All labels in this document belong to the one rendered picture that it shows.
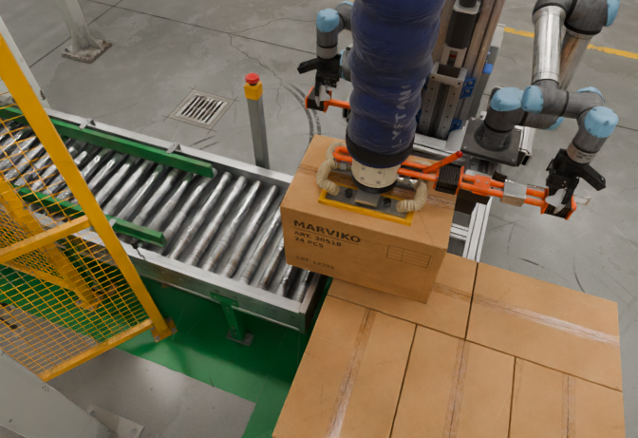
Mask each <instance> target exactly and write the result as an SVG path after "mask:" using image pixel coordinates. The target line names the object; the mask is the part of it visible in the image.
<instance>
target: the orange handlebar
mask: <svg viewBox="0 0 638 438"><path fill-rule="evenodd" d="M328 105H333V106H337V107H342V108H346V109H350V106H349V102H345V101H340V100H335V99H330V100H329V101H328ZM339 152H343V153H347V154H349V153H348V152H347V148H346V147H345V146H337V147H335V148H334V149H333V151H332V155H333V157H334V158H335V159H337V160H340V161H344V162H352V157H350V156H347V155H342V154H339ZM402 165H406V166H409V167H410V166H411V167H415V168H418V169H419V168H420V169H421V170H422V171H423V170H424V168H426V167H428V166H429V165H425V164H420V163H416V162H409V161H404V162H403V163H401V166H402ZM397 174H401V175H405V176H409V177H413V178H417V179H422V180H426V181H432V182H434V181H435V178H436V176H433V175H429V174H424V173H421V172H417V171H412V170H408V169H404V168H399V169H398V171H397ZM462 179H463V180H464V181H470V182H472V183H473V184H470V183H466V182H461V185H460V188H462V189H466V190H470V191H472V193H473V194H478V195H482V196H485V197H487V195H491V196H495V197H499V198H503V191H499V190H495V189H491V188H490V186H492V187H496V188H500V189H503V186H504V182H500V181H493V180H491V178H489V177H485V176H481V175H477V174H476V176H471V175H467V174H462ZM544 194H545V192H543V191H538V190H534V189H530V188H526V195H530V196H534V197H538V198H542V199H543V197H544ZM524 203H527V204H531V205H535V206H539V207H543V205H544V200H537V199H532V198H528V197H526V200H525V201H524Z"/></svg>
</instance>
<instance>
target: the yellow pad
mask: <svg viewBox="0 0 638 438"><path fill-rule="evenodd" d="M334 183H335V184H337V185H338V186H339V187H340V191H339V193H338V194H337V195H336V196H333V195H331V194H330V193H328V191H327V190H325V189H323V190H322V192H321V195H320V197H319V199H318V202H319V203H322V204H325V205H329V206H333V207H337V208H341V209H345V210H348V211H352V212H356V213H360V214H364V215H368V216H371V217H374V218H378V219H385V220H389V221H393V222H397V223H400V224H404V225H408V226H411V224H412V220H413V217H414V213H415V211H410V212H409V211H408V212H403V213H401V212H400V213H399V212H398V211H397V209H396V204H397V202H399V201H402V200H403V199H398V198H394V197H390V196H387V195H383V194H381V196H380V198H379V201H378V204H377V207H375V206H371V205H367V204H363V203H360V202H356V201H355V197H356V195H357V192H358V189H359V188H355V187H351V186H347V185H343V184H340V183H336V182H334Z"/></svg>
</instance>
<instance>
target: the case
mask: <svg viewBox="0 0 638 438"><path fill-rule="evenodd" d="M335 142H341V143H346V141H343V140H339V139H334V138H331V137H326V136H322V135H317V134H314V136H313V138H312V140H311V142H310V145H309V147H308V149H307V152H306V154H305V156H304V158H303V160H302V161H301V163H300V165H299V167H298V169H297V171H296V173H295V175H294V177H293V179H292V181H291V184H290V186H289V188H288V190H287V192H286V194H285V197H284V198H283V200H282V202H281V204H280V213H281V221H282V230H283V239H284V246H285V255H286V263H287V264H289V265H291V266H295V267H298V268H302V269H305V270H309V271H312V272H315V273H318V274H322V275H325V276H331V277H335V278H339V279H342V280H345V281H348V282H352V283H355V284H359V285H362V286H366V287H368V288H372V289H375V290H379V291H382V292H386V293H389V294H393V295H398V296H401V297H405V298H408V299H412V300H415V301H419V302H421V303H425V304H426V303H427V300H428V297H429V296H430V293H431V291H432V288H433V285H434V283H435V280H436V278H437V275H438V272H439V270H440V267H441V264H442V261H443V259H444V256H445V254H446V251H447V248H448V242H449V237H450V232H451V226H452V221H453V216H454V210H455V205H456V199H457V195H456V194H455V195H451V194H447V193H442V192H439V191H435V189H433V184H434V182H432V181H430V182H428V183H427V184H426V186H427V190H428V192H427V199H426V202H425V204H424V205H423V207H422V209H420V210H417V211H415V213H414V217H413V220H412V224H411V226H408V225H404V224H400V223H397V222H393V221H389V220H385V219H378V218H374V217H371V216H368V215H364V214H360V213H356V212H352V211H348V210H345V209H341V208H337V207H333V206H329V205H325V204H322V203H319V202H318V199H319V197H320V195H321V192H322V190H323V189H322V188H320V187H319V185H318V184H317V180H316V175H317V172H318V169H319V167H320V166H321V164H322V163H323V162H324V161H326V160H327V158H326V153H327V150H328V147H329V146H330V145H331V144H332V143H335ZM328 180H329V181H333V182H336V183H340V184H343V185H347V186H351V187H355V188H358V187H357V186H356V185H355V184H354V183H353V181H352V179H351V176H347V175H342V174H338V173H334V172H329V173H328ZM382 194H383V195H387V196H390V197H394V198H398V199H403V200H413V199H414V198H415V195H416V192H414V191H409V190H405V189H402V188H398V187H394V188H393V189H391V190H390V191H388V192H385V193H382Z"/></svg>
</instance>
